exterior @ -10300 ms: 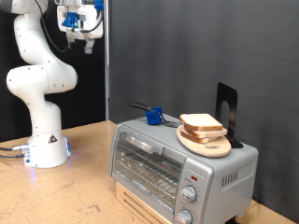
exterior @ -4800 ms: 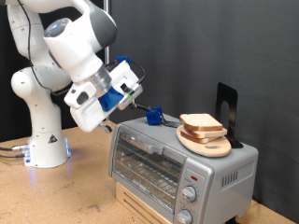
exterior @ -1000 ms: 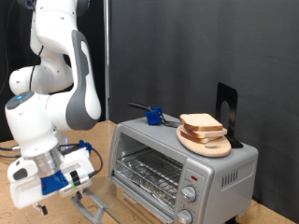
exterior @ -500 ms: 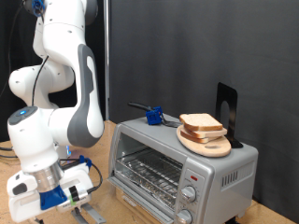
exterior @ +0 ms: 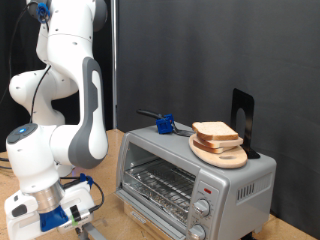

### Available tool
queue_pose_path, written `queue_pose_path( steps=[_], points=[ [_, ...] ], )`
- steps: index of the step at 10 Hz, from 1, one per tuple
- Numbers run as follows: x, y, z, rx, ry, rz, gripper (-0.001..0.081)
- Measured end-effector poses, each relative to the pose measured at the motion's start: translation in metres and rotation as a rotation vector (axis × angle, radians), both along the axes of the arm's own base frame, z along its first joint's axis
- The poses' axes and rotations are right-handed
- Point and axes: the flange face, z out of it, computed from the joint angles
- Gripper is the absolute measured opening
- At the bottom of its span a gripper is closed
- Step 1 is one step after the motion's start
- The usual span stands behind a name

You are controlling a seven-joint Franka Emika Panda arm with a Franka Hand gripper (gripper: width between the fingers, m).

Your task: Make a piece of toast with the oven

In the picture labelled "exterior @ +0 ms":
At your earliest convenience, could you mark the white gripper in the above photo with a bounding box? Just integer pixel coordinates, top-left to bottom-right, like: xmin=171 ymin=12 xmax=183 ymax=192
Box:
xmin=3 ymin=182 xmax=96 ymax=240

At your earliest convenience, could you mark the metal spatula with blue block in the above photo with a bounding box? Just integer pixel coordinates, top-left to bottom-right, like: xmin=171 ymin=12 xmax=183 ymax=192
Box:
xmin=136 ymin=109 xmax=196 ymax=138

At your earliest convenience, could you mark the wooden stand under oven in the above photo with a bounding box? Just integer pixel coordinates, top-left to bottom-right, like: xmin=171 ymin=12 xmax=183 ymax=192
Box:
xmin=123 ymin=201 xmax=174 ymax=240

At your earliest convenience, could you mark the silver oven knob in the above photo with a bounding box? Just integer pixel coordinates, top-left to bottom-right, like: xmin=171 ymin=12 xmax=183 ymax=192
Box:
xmin=193 ymin=198 xmax=212 ymax=218
xmin=188 ymin=223 xmax=208 ymax=240

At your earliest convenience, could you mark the silver toaster oven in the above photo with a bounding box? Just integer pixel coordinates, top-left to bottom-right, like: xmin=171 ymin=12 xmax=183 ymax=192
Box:
xmin=115 ymin=120 xmax=278 ymax=240

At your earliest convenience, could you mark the black backdrop curtain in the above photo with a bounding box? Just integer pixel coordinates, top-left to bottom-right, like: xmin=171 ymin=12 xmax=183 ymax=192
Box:
xmin=0 ymin=0 xmax=114 ymax=153

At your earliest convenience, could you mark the oval wooden cutting board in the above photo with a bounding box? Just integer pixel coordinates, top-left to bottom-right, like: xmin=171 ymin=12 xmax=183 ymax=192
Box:
xmin=188 ymin=133 xmax=249 ymax=170

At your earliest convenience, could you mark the vertical metal pole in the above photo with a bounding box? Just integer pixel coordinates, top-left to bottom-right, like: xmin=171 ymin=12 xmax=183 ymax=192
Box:
xmin=110 ymin=0 xmax=120 ymax=130

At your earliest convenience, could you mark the black metal bookend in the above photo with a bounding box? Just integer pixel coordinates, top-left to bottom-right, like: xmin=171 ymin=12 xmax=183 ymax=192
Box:
xmin=229 ymin=88 xmax=262 ymax=160

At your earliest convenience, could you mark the dark grey backdrop curtain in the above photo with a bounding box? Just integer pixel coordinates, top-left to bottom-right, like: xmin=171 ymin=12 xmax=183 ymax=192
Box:
xmin=117 ymin=0 xmax=320 ymax=239

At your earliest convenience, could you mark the white wrist camera blue mount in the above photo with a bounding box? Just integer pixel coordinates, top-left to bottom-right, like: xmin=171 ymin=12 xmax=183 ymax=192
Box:
xmin=39 ymin=203 xmax=93 ymax=234

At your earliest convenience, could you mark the blue cable clip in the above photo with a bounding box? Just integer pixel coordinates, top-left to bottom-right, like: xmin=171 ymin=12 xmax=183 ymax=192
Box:
xmin=35 ymin=2 xmax=52 ymax=24
xmin=79 ymin=173 xmax=95 ymax=188

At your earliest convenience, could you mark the wire oven rack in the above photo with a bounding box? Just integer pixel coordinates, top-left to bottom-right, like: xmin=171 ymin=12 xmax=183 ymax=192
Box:
xmin=123 ymin=159 xmax=197 ymax=215

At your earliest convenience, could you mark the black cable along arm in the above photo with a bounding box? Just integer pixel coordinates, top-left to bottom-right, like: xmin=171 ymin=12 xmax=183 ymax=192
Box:
xmin=0 ymin=3 xmax=105 ymax=214

